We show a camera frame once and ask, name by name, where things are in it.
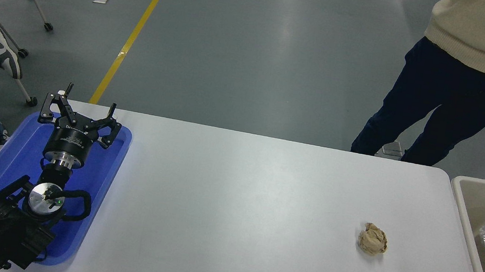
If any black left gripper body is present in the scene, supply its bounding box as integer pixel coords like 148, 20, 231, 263
42, 118, 100, 164

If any standing person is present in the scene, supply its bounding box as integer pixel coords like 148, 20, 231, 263
349, 0, 485, 174

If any blue plastic tray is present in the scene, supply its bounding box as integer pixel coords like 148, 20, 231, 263
0, 105, 134, 272

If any crumpled tan paper ball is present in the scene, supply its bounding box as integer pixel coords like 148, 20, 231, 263
356, 221, 391, 257

